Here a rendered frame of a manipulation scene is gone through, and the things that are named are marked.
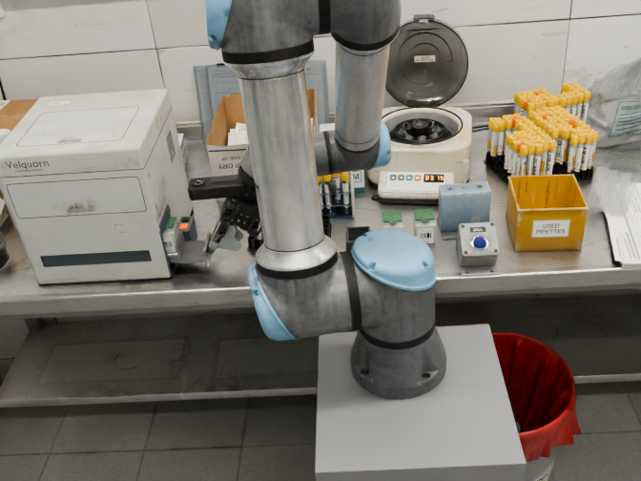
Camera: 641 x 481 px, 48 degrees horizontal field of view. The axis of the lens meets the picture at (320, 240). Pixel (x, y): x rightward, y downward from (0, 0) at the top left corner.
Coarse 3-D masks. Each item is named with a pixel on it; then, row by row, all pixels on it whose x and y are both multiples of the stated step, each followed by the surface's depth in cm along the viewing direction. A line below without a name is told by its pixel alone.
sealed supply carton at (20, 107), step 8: (0, 104) 183; (8, 104) 183; (16, 104) 182; (24, 104) 182; (32, 104) 181; (0, 112) 178; (8, 112) 178; (16, 112) 178; (24, 112) 177; (0, 120) 173; (8, 120) 173; (16, 120) 173; (0, 128) 170; (8, 128) 170; (0, 192) 174
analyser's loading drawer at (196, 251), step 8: (208, 232) 148; (184, 240) 149; (192, 240) 149; (200, 240) 149; (208, 240) 146; (176, 248) 143; (184, 248) 147; (192, 248) 147; (200, 248) 147; (208, 248) 145; (168, 256) 144; (176, 256) 144; (184, 256) 145; (192, 256) 145; (200, 256) 145; (208, 256) 145; (208, 264) 145
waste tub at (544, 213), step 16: (512, 176) 149; (528, 176) 149; (544, 176) 148; (560, 176) 148; (512, 192) 144; (528, 192) 151; (544, 192) 150; (560, 192) 150; (576, 192) 144; (512, 208) 145; (528, 208) 153; (544, 208) 138; (560, 208) 138; (576, 208) 137; (512, 224) 146; (528, 224) 140; (544, 224) 140; (560, 224) 140; (576, 224) 140; (512, 240) 146; (528, 240) 142; (544, 240) 142; (560, 240) 142; (576, 240) 142
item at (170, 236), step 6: (174, 228) 143; (162, 234) 142; (168, 234) 142; (174, 234) 142; (168, 240) 143; (174, 240) 143; (168, 246) 144; (174, 246) 144; (168, 252) 144; (174, 252) 144
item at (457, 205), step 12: (444, 192) 146; (456, 192) 146; (468, 192) 145; (480, 192) 145; (444, 204) 147; (456, 204) 147; (468, 204) 147; (480, 204) 147; (444, 216) 148; (456, 216) 148; (468, 216) 148; (480, 216) 148; (444, 228) 150; (456, 228) 150
